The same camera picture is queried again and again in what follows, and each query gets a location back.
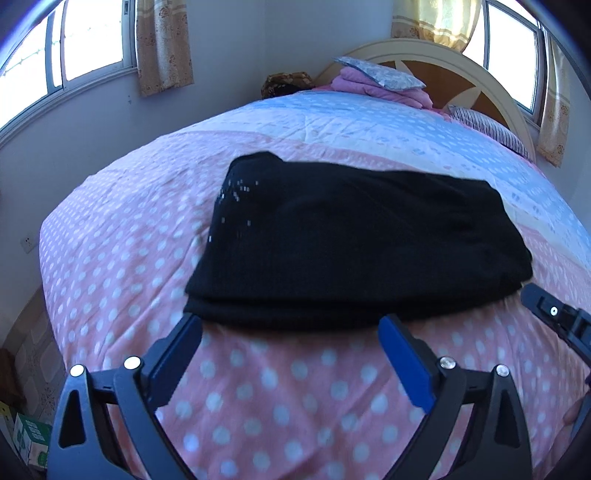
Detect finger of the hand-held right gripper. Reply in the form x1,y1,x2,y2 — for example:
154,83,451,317
521,282,591,363

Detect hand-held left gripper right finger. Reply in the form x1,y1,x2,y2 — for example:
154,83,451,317
378,314,534,480

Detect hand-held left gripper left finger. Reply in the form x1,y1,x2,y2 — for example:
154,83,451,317
46,313,204,480

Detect black pants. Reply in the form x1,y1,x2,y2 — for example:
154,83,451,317
185,151,534,332

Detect polka dot quilt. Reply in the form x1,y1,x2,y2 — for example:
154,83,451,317
39,90,591,480

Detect green and white carton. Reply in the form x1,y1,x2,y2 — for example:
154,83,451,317
13,413,52,469

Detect yellow patterned curtain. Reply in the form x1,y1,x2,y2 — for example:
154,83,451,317
135,0,195,97
392,0,483,51
536,34,573,168

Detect striped pillow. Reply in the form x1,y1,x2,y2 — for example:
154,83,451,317
445,105,532,158

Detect cream and brown headboard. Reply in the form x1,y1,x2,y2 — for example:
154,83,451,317
316,39,536,160

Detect sliding window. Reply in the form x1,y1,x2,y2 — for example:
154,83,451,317
0,0,139,134
462,0,561,125

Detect grey floral pillow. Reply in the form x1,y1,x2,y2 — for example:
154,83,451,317
333,56,426,90

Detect folded pink blanket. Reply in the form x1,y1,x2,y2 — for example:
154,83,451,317
330,68,435,110

